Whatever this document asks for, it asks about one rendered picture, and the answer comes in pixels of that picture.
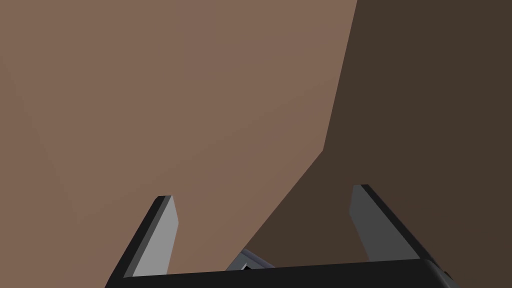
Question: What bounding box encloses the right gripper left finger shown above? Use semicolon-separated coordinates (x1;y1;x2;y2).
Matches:
112;194;180;279

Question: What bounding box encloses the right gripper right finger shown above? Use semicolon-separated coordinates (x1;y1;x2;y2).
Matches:
348;183;435;263

